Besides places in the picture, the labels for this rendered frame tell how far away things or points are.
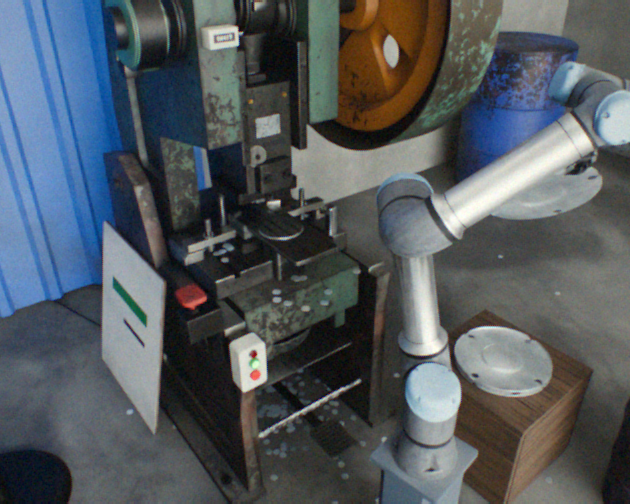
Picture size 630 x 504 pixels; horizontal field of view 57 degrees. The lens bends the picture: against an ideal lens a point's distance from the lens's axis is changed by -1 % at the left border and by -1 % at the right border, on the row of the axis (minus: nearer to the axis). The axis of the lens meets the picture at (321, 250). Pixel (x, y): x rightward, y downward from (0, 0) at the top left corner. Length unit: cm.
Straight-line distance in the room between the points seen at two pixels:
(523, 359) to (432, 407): 67
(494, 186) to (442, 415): 52
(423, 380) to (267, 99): 78
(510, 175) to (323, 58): 69
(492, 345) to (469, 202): 94
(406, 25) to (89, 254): 181
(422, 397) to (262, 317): 52
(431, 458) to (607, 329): 153
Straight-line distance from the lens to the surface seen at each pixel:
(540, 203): 162
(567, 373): 193
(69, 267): 287
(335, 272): 168
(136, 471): 208
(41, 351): 264
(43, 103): 259
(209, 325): 147
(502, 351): 190
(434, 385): 130
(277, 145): 158
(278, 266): 161
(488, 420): 177
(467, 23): 146
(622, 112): 101
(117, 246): 212
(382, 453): 146
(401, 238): 106
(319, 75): 154
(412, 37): 161
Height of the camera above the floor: 157
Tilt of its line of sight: 31 degrees down
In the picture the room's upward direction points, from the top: straight up
